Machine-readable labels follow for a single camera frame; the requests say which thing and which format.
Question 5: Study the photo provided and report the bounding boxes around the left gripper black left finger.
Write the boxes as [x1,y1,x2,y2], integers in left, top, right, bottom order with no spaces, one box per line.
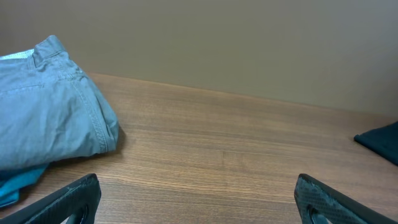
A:
[1,174,101,224]

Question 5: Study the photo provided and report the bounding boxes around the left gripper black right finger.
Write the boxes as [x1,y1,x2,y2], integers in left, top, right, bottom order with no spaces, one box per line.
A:
[294,174,397,224]

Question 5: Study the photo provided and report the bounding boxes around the black shorts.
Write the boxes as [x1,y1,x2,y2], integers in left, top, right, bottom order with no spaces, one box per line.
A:
[354,122,398,165]

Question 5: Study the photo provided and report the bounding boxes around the light blue folded garment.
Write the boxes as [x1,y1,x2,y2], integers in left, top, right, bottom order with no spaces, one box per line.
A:
[1,164,48,207]

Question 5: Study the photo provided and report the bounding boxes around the grey folded shorts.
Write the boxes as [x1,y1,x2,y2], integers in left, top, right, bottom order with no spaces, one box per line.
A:
[1,35,119,170]

